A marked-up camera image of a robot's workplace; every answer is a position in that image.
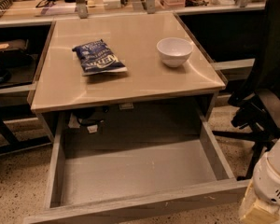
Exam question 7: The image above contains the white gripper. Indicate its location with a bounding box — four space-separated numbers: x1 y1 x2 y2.
238 152 280 224

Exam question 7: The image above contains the grey top drawer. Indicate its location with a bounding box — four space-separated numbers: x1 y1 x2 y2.
23 102 247 224

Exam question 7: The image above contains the wooden cabinet with beige top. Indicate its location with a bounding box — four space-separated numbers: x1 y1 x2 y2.
31 12 225 138

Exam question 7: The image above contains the black office chair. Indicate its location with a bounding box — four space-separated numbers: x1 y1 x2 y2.
214 0 280 179

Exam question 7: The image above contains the white bowl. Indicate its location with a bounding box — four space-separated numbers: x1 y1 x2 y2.
157 37 193 67

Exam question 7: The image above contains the blue chip bag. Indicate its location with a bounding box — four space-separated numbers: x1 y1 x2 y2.
72 39 127 76

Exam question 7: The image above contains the dark desk frame left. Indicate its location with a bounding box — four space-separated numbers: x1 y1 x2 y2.
0 22 52 155

